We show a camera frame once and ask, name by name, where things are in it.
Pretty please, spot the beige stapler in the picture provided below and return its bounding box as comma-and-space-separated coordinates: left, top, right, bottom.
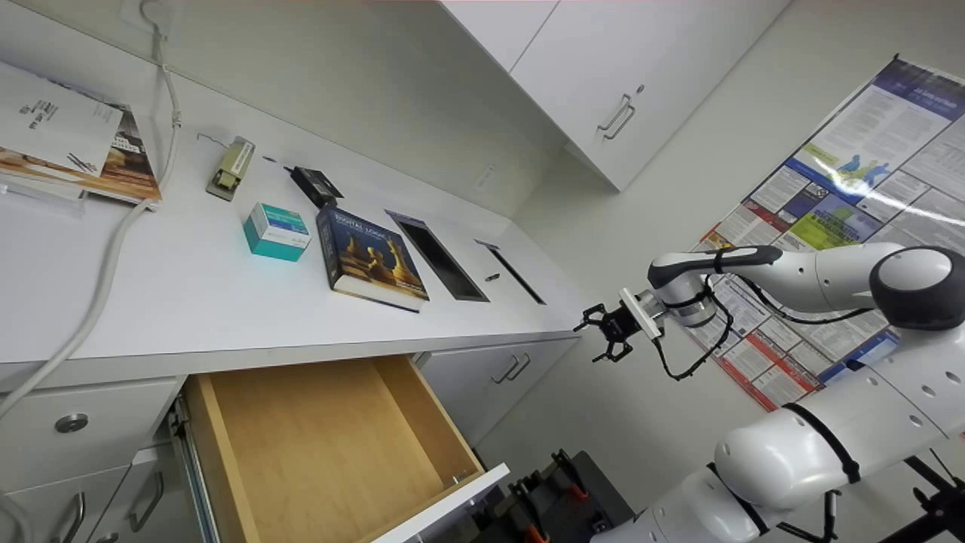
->
204, 136, 256, 206

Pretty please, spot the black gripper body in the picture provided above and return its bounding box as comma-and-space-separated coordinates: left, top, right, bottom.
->
599, 299, 647, 348

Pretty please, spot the black camera tripod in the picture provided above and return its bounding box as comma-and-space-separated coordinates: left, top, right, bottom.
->
879, 450, 965, 543

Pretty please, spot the dark hardcover book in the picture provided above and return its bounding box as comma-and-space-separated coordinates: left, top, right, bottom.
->
315, 206, 431, 315

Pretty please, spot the open wooden drawer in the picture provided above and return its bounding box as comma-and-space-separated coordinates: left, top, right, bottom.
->
179, 353, 514, 543

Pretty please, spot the white booklet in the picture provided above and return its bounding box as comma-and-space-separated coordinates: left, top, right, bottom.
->
0, 61, 128, 182

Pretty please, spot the white drawer front with lock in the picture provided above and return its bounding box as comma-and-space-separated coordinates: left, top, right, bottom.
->
0, 378, 186, 498

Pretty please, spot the thick white cable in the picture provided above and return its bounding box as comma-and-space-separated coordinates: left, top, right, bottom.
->
0, 0, 186, 420

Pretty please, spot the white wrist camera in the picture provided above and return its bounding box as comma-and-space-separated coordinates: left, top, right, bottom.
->
620, 288, 663, 342

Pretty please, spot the large printed wall poster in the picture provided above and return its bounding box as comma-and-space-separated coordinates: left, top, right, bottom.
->
701, 54, 965, 416

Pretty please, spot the white lower cabinet front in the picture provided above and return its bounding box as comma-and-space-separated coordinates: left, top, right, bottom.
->
93, 439, 207, 543
0, 471, 124, 543

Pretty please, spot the small black device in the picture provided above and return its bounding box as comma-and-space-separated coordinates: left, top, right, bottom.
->
284, 164, 348, 211

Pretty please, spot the white upper door with lock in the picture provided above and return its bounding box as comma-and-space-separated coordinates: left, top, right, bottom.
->
580, 0, 792, 192

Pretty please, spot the white upper cabinet door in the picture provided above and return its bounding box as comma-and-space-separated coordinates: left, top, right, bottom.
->
511, 0, 696, 152
437, 0, 562, 72

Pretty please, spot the teal and white box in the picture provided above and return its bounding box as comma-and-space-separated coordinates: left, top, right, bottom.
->
241, 203, 315, 266

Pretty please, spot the red handled tool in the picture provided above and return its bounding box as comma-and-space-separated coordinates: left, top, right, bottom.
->
555, 454, 593, 509

